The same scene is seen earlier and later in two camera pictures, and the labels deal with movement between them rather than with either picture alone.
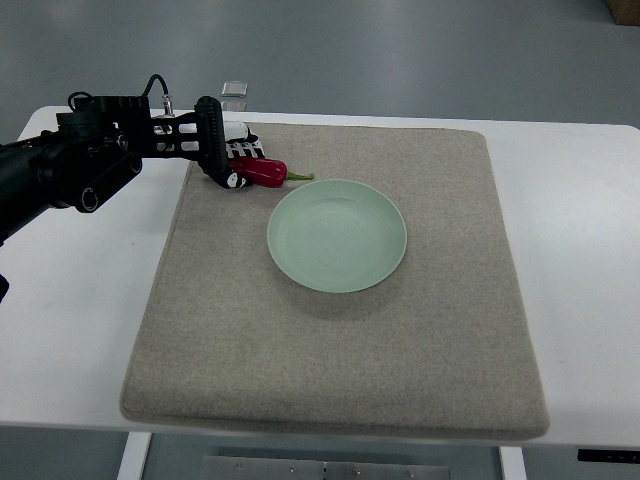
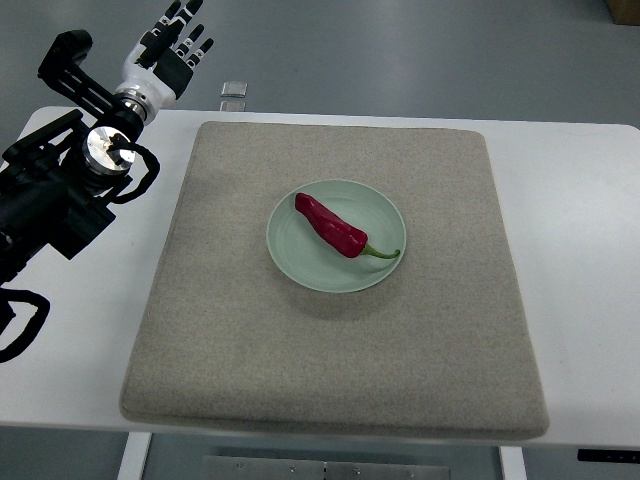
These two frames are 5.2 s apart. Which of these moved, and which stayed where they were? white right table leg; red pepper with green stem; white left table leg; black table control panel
Moved: red pepper with green stem
Stayed: black table control panel; white right table leg; white left table leg
